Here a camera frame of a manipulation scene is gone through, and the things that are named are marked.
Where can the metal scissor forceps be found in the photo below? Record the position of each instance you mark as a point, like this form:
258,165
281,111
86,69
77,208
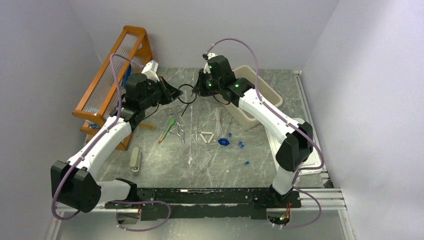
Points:
175,111

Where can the clear glass tube bundle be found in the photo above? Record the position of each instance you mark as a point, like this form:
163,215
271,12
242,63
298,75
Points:
218,125

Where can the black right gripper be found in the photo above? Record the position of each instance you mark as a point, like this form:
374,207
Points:
199,88

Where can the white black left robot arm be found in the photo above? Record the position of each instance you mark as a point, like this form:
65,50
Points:
73,181

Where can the orange test tube brush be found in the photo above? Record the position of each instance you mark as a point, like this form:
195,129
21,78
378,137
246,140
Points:
147,125

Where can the small blue cap pair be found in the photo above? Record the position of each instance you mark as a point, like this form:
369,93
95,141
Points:
241,145

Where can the beige stapler-like case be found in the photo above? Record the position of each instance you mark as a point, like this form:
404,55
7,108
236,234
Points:
135,159

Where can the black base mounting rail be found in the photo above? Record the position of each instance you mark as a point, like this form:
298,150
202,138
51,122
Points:
198,203

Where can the white plastic bin lid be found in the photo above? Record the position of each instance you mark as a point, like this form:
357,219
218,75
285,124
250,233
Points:
311,162

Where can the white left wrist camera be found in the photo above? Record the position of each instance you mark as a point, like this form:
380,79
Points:
150,70

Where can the orange wooden test tube rack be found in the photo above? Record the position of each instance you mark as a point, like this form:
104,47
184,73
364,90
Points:
101,96

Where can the black wire ring stand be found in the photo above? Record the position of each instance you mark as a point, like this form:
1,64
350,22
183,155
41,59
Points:
188,96

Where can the green plastic spatula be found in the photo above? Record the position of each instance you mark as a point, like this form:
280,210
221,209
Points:
170,124

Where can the beige plastic bin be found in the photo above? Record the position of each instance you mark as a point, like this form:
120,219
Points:
245,119

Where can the blue plastic hexagon cap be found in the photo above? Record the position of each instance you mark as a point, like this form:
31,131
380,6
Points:
223,141

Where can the white clay triangle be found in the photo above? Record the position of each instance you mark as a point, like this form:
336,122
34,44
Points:
207,136

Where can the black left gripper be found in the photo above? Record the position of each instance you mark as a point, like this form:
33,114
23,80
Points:
170,93

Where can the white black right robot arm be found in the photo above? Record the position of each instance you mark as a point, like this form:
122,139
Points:
218,78

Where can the blue capped clear tube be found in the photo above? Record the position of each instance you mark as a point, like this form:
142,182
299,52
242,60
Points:
239,165

